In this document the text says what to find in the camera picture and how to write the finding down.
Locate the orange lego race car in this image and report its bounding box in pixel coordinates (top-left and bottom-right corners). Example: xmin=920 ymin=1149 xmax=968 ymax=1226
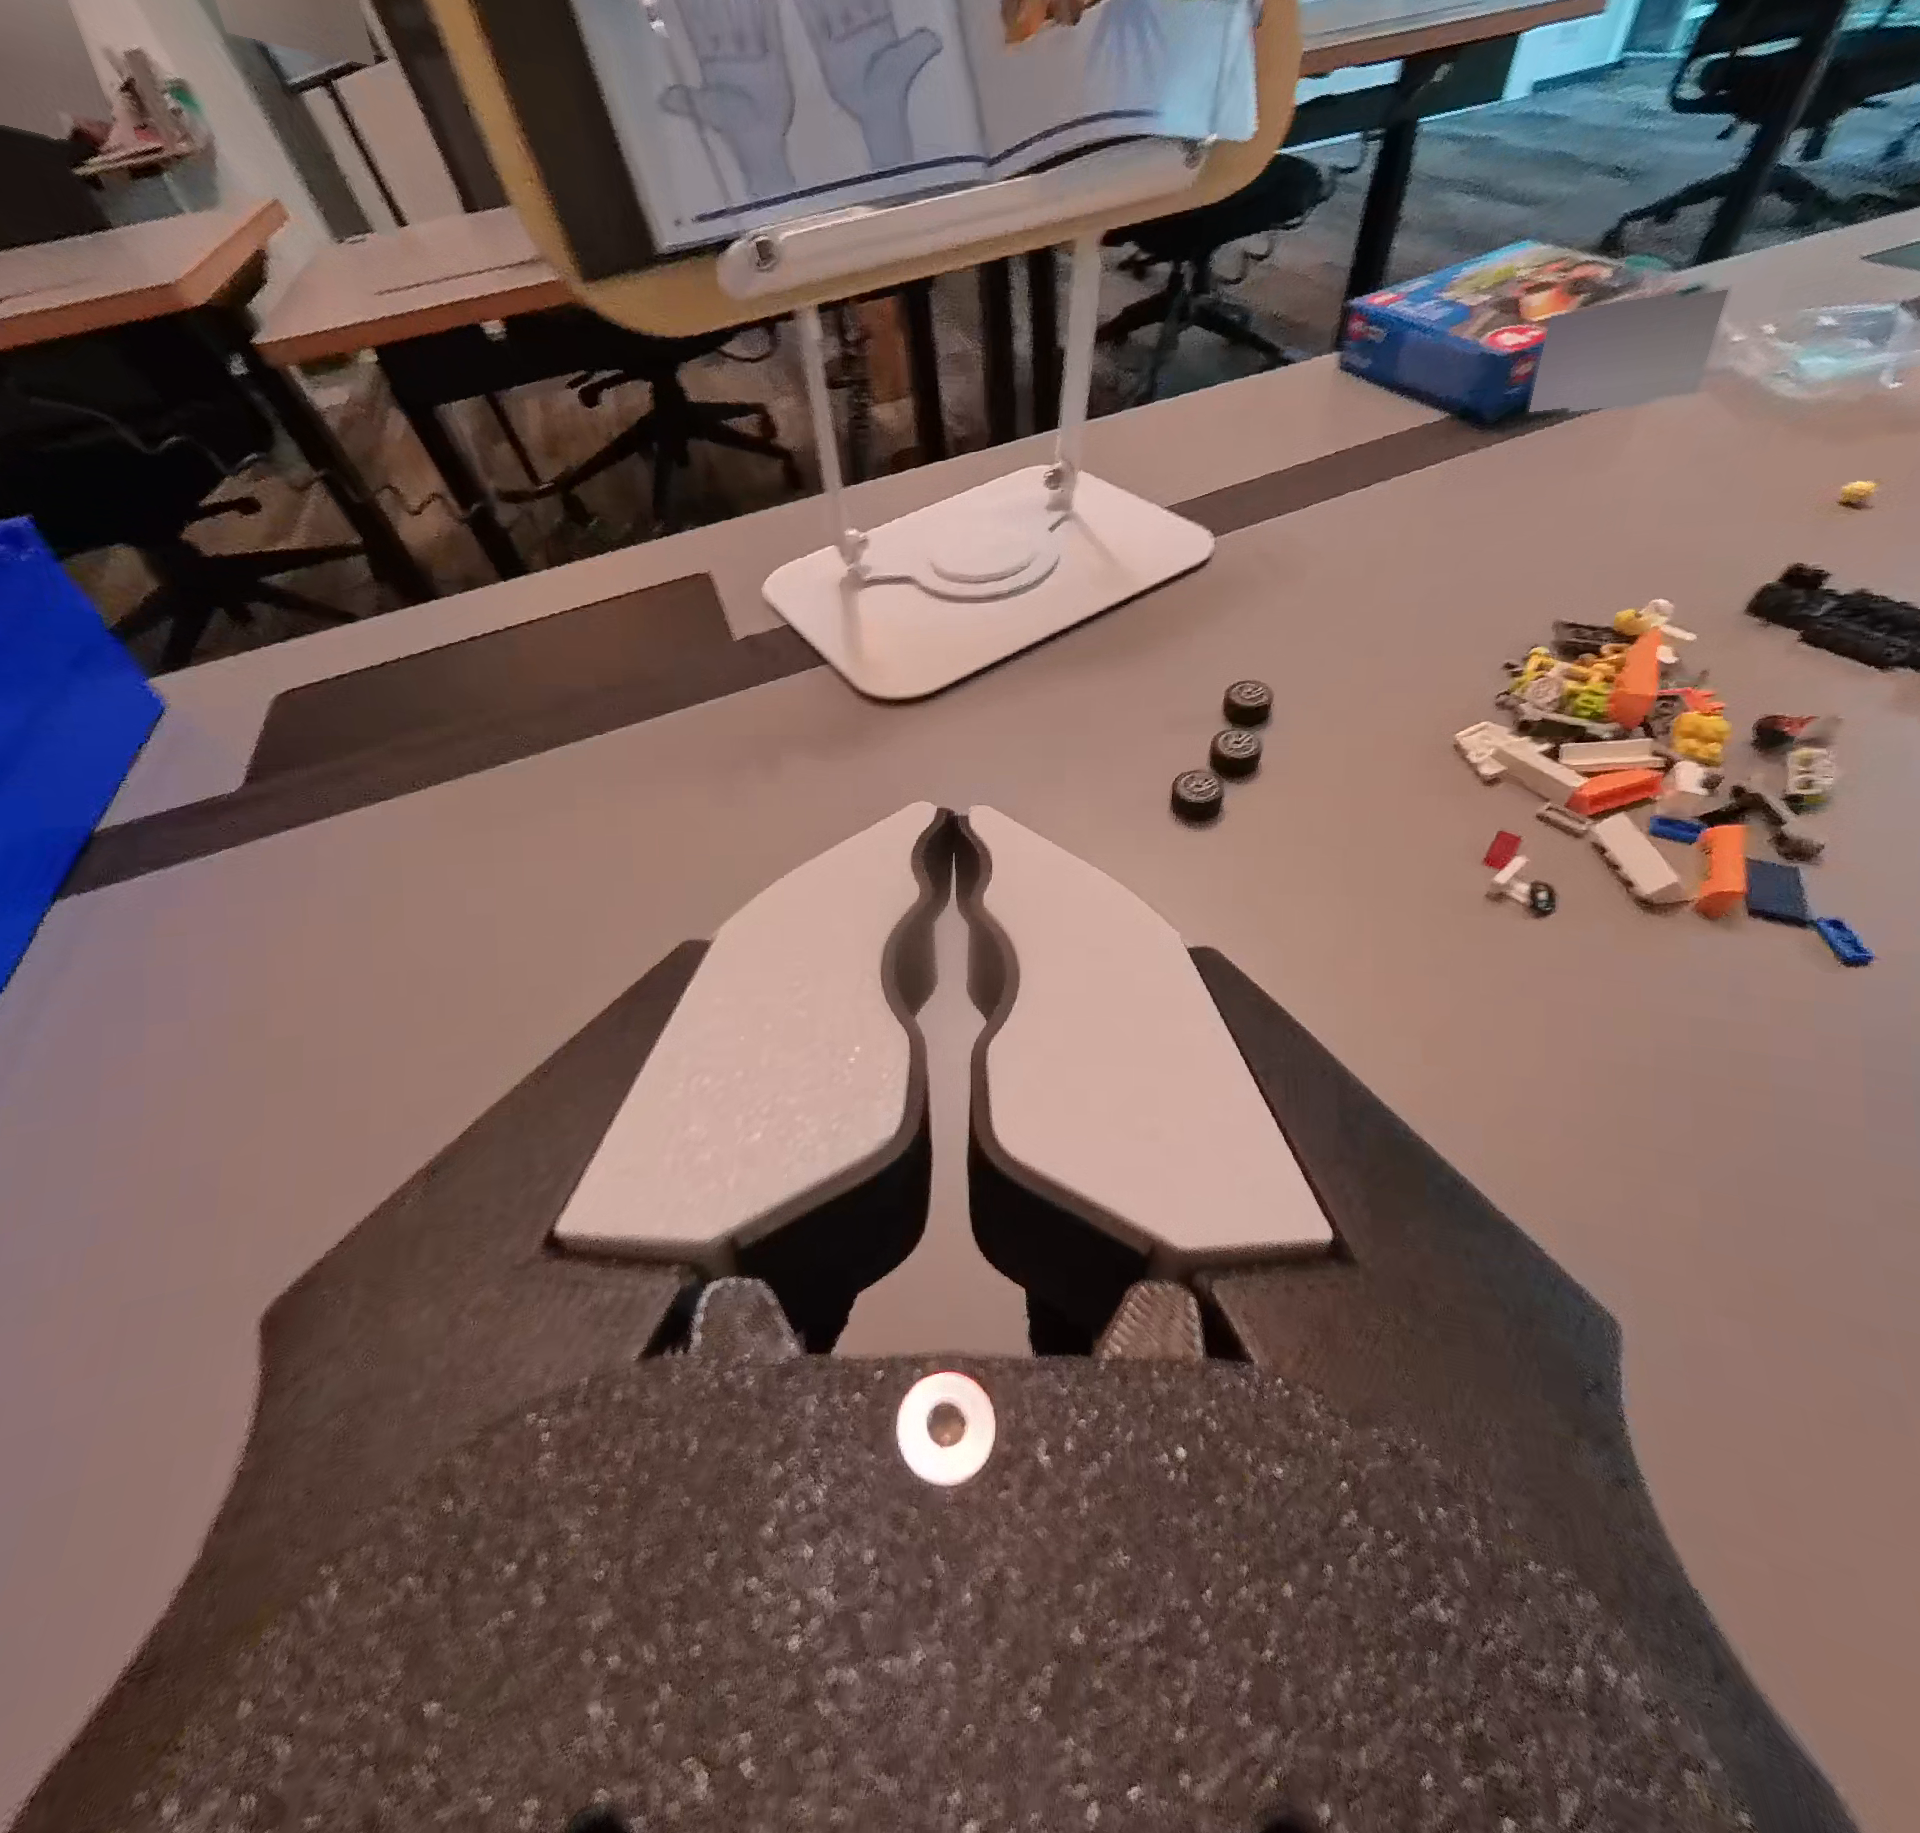
xmin=1747 ymin=561 xmax=1920 ymax=671

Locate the clear plastic bag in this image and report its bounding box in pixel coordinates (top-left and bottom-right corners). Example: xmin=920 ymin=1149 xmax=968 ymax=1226
xmin=1726 ymin=298 xmax=1920 ymax=400

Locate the blue plastic bin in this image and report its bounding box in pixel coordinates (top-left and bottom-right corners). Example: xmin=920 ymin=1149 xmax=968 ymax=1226
xmin=0 ymin=514 xmax=167 ymax=994

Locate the blue lego box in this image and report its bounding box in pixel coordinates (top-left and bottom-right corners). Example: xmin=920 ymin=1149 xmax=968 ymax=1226
xmin=1340 ymin=239 xmax=1728 ymax=425

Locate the white lego brick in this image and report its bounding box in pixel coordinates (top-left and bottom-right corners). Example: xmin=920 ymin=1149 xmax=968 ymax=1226
xmin=1590 ymin=815 xmax=1690 ymax=911

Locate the pile of loose lego pieces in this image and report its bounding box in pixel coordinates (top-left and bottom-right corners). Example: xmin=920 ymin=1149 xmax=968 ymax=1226
xmin=1452 ymin=599 xmax=1877 ymax=971

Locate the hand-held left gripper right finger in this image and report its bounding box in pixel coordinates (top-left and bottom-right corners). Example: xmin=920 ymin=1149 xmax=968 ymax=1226
xmin=966 ymin=803 xmax=1338 ymax=1343

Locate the open instruction booklet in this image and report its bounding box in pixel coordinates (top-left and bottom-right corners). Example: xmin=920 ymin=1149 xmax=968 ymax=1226
xmin=555 ymin=0 xmax=1262 ymax=245

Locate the black office chair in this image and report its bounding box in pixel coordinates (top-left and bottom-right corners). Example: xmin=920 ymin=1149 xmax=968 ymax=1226
xmin=1095 ymin=154 xmax=1338 ymax=395
xmin=0 ymin=125 xmax=303 ymax=664
xmin=1606 ymin=0 xmax=1920 ymax=260

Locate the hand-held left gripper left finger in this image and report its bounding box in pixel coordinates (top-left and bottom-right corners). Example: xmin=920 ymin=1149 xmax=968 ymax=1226
xmin=555 ymin=803 xmax=968 ymax=1343

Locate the wooden desk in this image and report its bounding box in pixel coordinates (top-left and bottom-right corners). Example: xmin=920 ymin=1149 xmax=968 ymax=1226
xmin=0 ymin=200 xmax=288 ymax=604
xmin=256 ymin=214 xmax=723 ymax=589
xmin=1290 ymin=0 xmax=1614 ymax=304

